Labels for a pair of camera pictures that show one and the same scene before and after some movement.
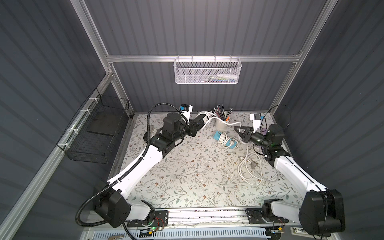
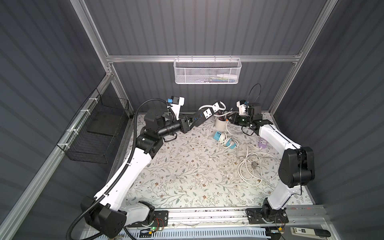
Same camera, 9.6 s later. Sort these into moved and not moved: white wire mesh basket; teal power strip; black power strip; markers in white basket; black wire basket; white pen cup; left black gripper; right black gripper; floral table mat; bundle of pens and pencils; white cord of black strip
Moved: right black gripper; white cord of black strip; black power strip; left black gripper
Not moved: teal power strip; white pen cup; bundle of pens and pencils; floral table mat; black wire basket; markers in white basket; white wire mesh basket
